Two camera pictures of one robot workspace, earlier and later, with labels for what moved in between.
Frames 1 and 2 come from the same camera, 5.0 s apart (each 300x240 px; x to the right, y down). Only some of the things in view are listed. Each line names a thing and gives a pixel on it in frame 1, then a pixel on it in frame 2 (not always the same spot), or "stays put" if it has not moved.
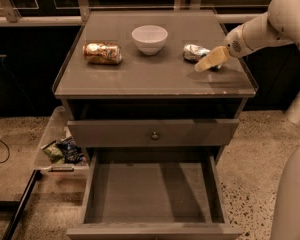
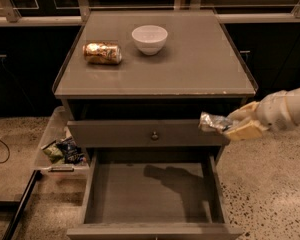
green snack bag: (54, 153) stays put
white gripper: (234, 43) → (276, 111)
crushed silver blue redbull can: (195, 53) → (214, 123)
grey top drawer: (154, 133) stays put
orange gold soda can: (102, 53) stays put
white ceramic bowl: (150, 39) stays put
